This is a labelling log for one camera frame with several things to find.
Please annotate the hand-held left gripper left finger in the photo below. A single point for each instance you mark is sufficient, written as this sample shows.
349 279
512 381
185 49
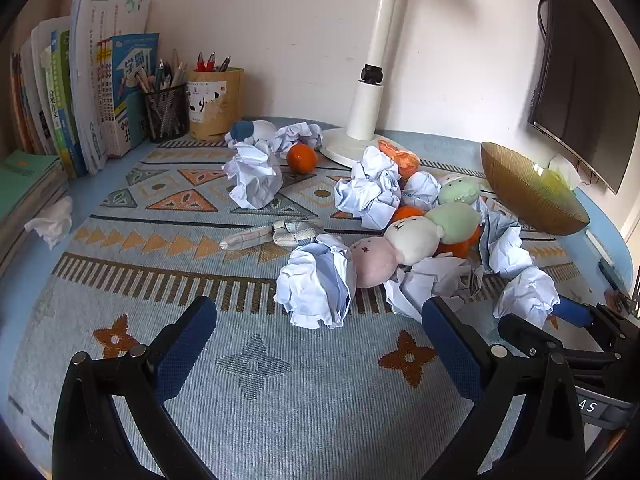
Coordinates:
187 340

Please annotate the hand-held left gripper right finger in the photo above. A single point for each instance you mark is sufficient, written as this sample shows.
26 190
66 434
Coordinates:
450 345

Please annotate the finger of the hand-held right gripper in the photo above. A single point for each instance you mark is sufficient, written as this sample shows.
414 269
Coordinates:
575 312
530 332

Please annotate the white paper ball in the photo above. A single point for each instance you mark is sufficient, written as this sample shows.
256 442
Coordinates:
505 255
312 285
297 135
367 195
430 285
527 295
420 190
252 180

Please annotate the orange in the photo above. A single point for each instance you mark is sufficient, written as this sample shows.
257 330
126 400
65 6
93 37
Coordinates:
457 249
301 157
407 212

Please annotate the three-ball dango plush toy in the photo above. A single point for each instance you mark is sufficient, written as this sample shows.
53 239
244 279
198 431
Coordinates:
415 240

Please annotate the amber ribbed bowl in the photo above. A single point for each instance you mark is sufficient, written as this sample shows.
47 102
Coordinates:
530 195

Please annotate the orange snack bag plush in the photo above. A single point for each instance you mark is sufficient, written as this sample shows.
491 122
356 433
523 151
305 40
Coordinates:
405 160

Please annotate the white and blue plush toy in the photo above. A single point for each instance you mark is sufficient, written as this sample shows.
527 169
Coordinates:
247 131

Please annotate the patterned woven table mat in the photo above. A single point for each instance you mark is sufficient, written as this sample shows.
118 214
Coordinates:
250 410

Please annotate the grey plaid cloth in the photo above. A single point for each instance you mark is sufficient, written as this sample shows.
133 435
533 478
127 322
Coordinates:
290 232

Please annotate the green and white dinosaur plush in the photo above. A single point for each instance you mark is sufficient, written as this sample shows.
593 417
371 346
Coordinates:
457 192

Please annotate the crumpled white tissue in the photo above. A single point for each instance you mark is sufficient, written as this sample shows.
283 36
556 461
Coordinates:
50 222

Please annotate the black mesh pen holder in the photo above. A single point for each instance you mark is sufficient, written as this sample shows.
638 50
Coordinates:
167 115

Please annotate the stack of green books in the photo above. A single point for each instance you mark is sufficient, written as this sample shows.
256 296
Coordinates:
25 180

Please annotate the brown cardboard pen box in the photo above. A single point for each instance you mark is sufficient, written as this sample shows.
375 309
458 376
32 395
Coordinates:
215 105

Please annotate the black monitor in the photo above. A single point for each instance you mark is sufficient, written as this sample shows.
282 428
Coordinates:
585 75

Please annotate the bunch of pencils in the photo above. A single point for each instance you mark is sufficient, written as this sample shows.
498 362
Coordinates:
162 75

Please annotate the row of standing books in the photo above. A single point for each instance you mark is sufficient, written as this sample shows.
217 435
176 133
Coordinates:
85 85

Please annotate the red pen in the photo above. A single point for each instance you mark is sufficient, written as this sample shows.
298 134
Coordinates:
200 62
211 62

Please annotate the dark pen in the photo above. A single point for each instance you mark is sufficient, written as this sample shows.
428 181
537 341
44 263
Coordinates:
225 64

